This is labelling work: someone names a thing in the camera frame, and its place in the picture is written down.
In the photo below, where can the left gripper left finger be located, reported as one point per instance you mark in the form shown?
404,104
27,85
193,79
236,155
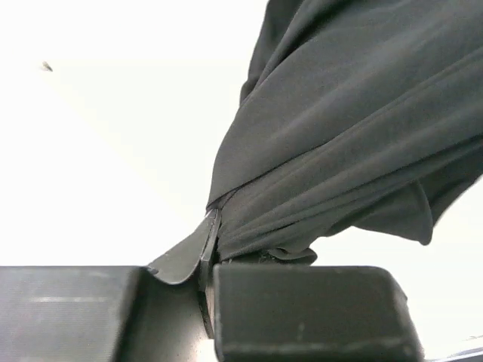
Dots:
193,254

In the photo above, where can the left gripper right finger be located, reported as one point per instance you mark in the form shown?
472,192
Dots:
300,313

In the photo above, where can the black trousers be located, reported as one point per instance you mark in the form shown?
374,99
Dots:
363,114

